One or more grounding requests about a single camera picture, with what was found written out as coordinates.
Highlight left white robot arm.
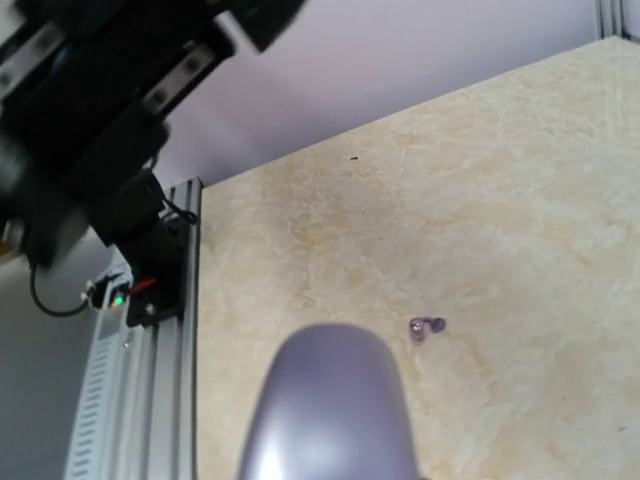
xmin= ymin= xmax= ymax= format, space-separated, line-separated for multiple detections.
xmin=1 ymin=1 xmax=302 ymax=267

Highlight purple earbud charging case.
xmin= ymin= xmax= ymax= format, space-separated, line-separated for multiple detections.
xmin=237 ymin=324 xmax=421 ymax=479

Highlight aluminium front rail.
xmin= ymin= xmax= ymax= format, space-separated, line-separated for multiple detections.
xmin=63 ymin=208 xmax=200 ymax=479

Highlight right aluminium corner post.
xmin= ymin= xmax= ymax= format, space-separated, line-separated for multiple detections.
xmin=595 ymin=0 xmax=640 ymax=42

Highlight purple clip earbud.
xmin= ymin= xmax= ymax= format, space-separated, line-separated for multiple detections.
xmin=409 ymin=317 xmax=447 ymax=344

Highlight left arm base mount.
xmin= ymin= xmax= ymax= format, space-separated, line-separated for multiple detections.
xmin=103 ymin=168 xmax=198 ymax=327

